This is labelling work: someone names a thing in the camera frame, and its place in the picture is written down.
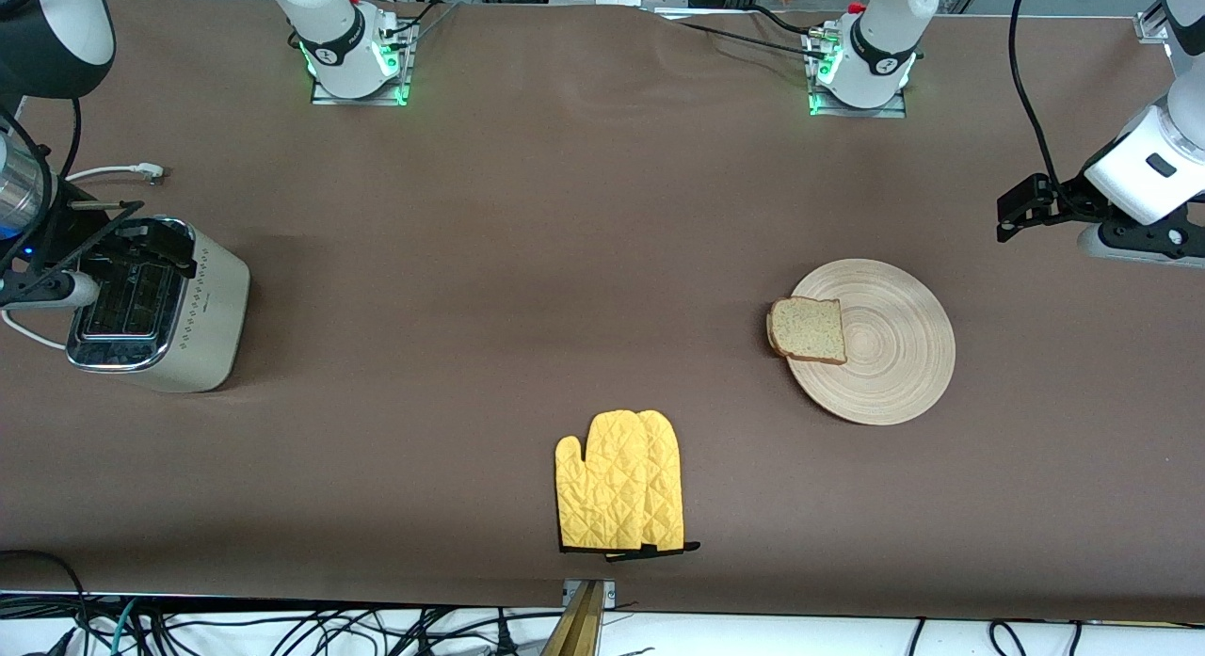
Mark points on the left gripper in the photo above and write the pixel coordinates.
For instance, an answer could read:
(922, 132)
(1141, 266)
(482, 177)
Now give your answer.
(1073, 199)

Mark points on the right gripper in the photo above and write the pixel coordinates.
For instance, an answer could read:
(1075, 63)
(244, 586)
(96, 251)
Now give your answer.
(68, 231)

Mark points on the round wooden plate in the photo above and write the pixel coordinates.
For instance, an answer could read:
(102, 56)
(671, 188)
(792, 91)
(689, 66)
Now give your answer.
(894, 355)

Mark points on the brown bread slice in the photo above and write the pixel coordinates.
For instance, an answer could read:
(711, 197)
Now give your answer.
(810, 331)

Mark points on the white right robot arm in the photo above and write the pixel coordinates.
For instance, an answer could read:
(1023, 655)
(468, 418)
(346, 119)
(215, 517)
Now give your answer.
(329, 25)

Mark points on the cream and chrome toaster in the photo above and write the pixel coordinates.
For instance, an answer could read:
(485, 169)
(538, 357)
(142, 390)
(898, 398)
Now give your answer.
(202, 327)

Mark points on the brown table cover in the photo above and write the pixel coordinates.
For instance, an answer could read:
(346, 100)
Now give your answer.
(471, 214)

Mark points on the yellow quilted oven mitt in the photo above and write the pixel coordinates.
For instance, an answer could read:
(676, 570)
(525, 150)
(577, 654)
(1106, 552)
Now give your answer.
(664, 477)
(602, 487)

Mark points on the brass coloured bar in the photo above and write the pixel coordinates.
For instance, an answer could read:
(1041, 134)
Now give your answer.
(576, 628)

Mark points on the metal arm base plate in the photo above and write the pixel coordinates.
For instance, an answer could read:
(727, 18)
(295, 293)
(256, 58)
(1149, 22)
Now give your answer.
(857, 112)
(358, 100)

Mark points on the aluminium corner bracket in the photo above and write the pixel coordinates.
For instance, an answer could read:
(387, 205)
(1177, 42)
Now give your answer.
(1150, 27)

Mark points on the small metal bracket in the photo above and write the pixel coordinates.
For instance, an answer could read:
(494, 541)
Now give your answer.
(609, 592)

